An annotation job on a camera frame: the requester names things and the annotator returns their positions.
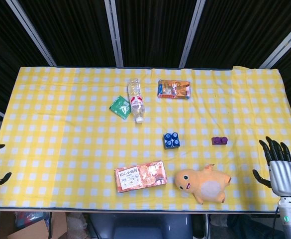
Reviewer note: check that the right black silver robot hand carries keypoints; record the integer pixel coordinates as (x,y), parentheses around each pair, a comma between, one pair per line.
(283,176)

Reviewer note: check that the small purple toy brick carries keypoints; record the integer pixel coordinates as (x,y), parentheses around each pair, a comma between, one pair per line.
(219,141)

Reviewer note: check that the yellow white checkered tablecloth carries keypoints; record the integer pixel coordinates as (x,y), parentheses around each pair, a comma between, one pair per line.
(60,137)

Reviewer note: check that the orange plush dinosaur toy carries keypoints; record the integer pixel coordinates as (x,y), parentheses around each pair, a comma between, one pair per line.
(205,185)

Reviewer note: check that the brown cardboard box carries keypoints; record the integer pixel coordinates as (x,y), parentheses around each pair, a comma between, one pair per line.
(40,230)

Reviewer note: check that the large blue toy brick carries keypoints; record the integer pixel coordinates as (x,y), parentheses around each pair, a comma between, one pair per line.
(171,141)

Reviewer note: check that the green foil packet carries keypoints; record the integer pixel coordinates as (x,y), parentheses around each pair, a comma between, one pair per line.
(120,107)

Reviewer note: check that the small orange snack box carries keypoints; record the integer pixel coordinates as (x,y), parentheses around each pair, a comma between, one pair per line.
(174,88)

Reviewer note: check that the pink cookie box white label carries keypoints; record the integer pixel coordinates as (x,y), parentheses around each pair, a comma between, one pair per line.
(140,176)

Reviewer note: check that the grey blue chair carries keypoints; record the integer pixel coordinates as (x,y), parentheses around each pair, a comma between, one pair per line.
(140,226)

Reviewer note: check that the clear plastic water bottle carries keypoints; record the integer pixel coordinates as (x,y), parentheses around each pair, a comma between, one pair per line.
(136,99)

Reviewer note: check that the black folding partition screen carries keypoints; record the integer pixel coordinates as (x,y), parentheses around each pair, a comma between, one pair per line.
(150,30)

